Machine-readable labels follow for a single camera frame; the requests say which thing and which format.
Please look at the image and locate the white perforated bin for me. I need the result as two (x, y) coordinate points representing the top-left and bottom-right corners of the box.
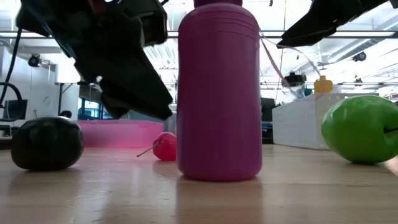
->
(272, 92), (381, 151)

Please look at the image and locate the green apple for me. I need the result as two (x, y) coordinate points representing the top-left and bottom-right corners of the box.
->
(321, 95), (398, 165)

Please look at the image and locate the red cherry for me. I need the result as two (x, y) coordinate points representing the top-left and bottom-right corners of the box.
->
(136, 131), (178, 162)

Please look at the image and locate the purple plastic water bottle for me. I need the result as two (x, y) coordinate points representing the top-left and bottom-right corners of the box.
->
(176, 0), (323, 182)

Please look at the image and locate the black ceiling camera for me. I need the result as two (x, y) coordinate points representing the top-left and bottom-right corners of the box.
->
(27, 53), (43, 68)
(353, 51), (368, 63)

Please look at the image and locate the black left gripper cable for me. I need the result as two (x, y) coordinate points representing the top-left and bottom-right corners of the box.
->
(0, 27), (23, 123)

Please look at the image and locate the black plum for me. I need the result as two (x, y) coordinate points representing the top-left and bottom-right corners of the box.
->
(11, 116), (85, 171)

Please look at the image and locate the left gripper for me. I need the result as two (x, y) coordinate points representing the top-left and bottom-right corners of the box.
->
(15, 0), (174, 121)

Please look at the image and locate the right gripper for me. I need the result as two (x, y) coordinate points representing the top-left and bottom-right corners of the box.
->
(276, 0), (389, 49)

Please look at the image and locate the pink plastic bin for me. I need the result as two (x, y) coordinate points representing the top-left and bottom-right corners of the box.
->
(76, 119), (165, 149)

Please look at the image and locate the black monitor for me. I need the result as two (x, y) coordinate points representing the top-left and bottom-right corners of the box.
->
(261, 97), (277, 123)
(2, 99), (29, 121)

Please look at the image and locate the yellow plastic bottle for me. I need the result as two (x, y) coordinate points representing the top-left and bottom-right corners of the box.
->
(313, 75), (334, 95)

